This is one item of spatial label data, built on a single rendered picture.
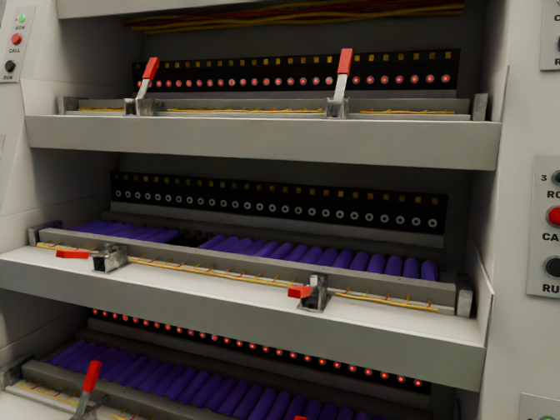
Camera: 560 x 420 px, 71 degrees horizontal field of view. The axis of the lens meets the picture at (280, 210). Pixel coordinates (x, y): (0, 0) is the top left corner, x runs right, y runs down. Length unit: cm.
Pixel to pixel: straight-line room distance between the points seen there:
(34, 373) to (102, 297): 20
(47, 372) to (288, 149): 46
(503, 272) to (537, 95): 16
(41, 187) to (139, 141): 21
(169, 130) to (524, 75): 38
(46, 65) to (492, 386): 69
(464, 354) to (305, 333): 14
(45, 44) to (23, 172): 19
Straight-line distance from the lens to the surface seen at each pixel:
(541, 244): 40
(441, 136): 42
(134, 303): 51
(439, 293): 44
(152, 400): 58
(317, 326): 41
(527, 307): 40
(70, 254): 49
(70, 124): 62
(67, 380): 65
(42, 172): 70
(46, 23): 73
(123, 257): 55
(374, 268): 47
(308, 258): 49
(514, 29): 47
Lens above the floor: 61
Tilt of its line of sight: 7 degrees up
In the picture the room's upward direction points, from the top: 8 degrees clockwise
